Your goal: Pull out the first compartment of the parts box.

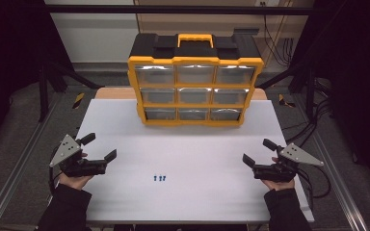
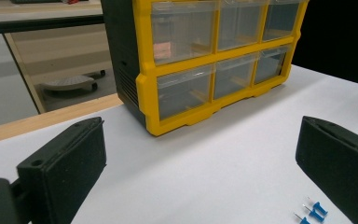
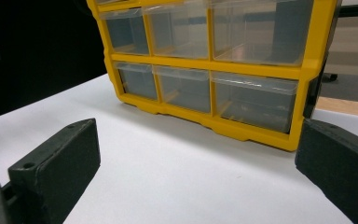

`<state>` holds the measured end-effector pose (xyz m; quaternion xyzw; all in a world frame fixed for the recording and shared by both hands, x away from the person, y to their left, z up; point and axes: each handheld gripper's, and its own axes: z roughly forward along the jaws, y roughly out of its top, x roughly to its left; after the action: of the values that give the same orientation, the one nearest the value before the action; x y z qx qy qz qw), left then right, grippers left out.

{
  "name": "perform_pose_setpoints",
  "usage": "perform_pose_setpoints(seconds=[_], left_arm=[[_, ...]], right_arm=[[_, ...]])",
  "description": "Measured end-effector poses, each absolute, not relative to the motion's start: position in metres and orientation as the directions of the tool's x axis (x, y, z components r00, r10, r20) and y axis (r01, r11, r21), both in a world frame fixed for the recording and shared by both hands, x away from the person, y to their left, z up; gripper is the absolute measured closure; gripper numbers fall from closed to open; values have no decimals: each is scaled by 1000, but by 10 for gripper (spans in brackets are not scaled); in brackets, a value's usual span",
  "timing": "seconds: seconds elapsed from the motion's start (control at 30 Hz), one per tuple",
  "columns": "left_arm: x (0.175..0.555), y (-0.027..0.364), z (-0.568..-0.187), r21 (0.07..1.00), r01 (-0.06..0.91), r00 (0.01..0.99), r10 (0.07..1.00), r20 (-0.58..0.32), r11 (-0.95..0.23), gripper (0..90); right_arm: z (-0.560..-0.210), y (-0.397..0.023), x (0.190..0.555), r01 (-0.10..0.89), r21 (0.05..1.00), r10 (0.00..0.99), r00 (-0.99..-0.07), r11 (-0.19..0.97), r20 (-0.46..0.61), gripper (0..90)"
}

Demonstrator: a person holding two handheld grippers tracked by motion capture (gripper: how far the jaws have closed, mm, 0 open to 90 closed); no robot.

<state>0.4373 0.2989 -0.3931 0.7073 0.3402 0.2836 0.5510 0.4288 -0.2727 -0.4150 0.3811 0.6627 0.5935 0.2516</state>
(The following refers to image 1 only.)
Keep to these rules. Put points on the black horizontal bar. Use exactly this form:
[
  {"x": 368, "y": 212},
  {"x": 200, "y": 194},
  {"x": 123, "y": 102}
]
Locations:
[{"x": 173, "y": 9}]

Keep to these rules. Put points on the yellow clamp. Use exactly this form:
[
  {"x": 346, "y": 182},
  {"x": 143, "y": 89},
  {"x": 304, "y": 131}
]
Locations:
[
  {"x": 78, "y": 100},
  {"x": 284, "y": 101}
]

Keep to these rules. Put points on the black metal stand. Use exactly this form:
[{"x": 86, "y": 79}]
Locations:
[
  {"x": 43, "y": 93},
  {"x": 309, "y": 89}
]

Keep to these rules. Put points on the grid of clear drawers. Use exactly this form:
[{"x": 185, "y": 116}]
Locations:
[{"x": 194, "y": 95}]

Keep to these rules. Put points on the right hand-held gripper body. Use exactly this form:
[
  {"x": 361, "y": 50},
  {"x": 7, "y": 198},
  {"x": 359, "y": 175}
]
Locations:
[{"x": 273, "y": 172}]

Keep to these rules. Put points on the person's right hand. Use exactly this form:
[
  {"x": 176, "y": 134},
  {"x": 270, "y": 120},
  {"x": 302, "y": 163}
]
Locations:
[{"x": 277, "y": 186}]

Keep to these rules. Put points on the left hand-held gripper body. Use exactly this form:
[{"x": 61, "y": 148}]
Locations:
[{"x": 77, "y": 166}]

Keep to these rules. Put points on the clear plastic drawer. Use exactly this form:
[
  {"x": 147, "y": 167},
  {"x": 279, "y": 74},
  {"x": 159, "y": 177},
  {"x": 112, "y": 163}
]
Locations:
[{"x": 154, "y": 76}]

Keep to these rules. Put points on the yellow clamp left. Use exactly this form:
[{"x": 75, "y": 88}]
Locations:
[{"x": 78, "y": 100}]

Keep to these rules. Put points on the yellow clamp right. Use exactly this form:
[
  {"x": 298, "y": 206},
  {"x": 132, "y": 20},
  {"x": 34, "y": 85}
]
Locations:
[{"x": 284, "y": 101}]

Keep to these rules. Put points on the white wall socket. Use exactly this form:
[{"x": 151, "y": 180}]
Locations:
[{"x": 266, "y": 2}]

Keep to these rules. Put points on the light wooden cabinet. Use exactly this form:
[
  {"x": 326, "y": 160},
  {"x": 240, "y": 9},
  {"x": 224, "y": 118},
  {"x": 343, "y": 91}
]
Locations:
[{"x": 224, "y": 22}]

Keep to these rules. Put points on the yellow black drawer organizer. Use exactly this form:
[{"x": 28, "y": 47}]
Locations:
[{"x": 196, "y": 49}]

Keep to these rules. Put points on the aluminium floor rail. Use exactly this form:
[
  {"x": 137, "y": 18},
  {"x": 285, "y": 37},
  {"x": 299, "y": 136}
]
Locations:
[
  {"x": 16, "y": 170},
  {"x": 337, "y": 179}
]

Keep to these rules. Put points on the small blue screw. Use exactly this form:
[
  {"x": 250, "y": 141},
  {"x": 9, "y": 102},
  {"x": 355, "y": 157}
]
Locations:
[
  {"x": 160, "y": 178},
  {"x": 164, "y": 178}
]

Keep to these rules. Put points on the person's left hand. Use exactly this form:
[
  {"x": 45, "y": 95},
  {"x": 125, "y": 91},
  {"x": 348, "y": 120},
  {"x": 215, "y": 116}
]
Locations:
[{"x": 74, "y": 183}]

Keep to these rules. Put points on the black curtain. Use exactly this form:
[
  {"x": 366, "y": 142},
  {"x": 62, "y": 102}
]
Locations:
[
  {"x": 356, "y": 80},
  {"x": 9, "y": 64}
]

